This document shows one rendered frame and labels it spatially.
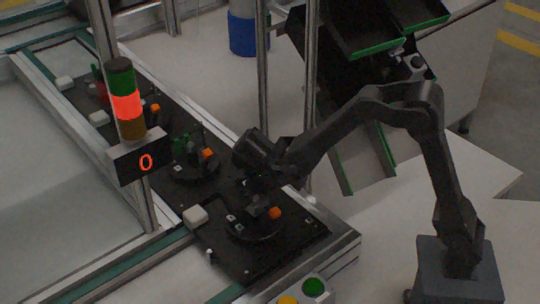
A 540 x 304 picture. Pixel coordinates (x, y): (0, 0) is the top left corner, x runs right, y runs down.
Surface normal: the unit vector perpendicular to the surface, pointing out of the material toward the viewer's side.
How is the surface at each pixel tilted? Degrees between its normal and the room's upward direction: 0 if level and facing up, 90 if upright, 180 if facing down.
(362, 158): 45
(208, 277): 0
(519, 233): 0
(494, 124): 0
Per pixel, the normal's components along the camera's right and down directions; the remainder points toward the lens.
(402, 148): 0.33, -0.15
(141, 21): 0.63, 0.49
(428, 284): -0.02, -0.76
